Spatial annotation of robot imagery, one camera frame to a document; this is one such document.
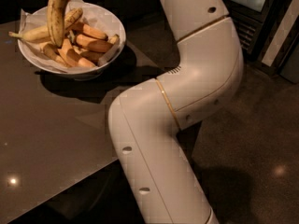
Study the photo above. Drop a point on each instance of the curved yellow banana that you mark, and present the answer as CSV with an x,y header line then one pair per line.
x,y
55,20

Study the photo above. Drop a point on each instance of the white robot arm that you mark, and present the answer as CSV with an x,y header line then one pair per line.
x,y
144,120

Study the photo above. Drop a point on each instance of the yellow banana bottom right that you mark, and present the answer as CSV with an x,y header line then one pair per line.
x,y
89,55

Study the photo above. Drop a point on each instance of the small banana right rim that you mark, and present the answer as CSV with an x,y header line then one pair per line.
x,y
114,39

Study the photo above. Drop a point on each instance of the orange banana middle right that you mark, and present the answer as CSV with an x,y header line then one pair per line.
x,y
93,44

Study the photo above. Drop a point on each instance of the orange banana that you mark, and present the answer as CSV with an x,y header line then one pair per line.
x,y
89,31
93,44
69,55

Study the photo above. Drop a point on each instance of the white ceramic bowl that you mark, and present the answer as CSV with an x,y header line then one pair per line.
x,y
74,73

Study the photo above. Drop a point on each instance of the orange banana lower centre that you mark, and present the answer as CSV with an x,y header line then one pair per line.
x,y
69,55

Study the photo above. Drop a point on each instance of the white paper bowl liner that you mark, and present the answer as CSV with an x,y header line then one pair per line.
x,y
99,16

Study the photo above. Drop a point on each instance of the orange banana upper centre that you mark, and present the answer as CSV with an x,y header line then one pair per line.
x,y
89,31

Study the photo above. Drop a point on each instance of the yellow banana lower left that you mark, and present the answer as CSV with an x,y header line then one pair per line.
x,y
51,52

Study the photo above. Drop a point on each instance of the long yellow top banana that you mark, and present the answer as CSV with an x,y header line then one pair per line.
x,y
40,33

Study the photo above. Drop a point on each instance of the black glass door refrigerator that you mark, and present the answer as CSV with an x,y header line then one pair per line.
x,y
269,34

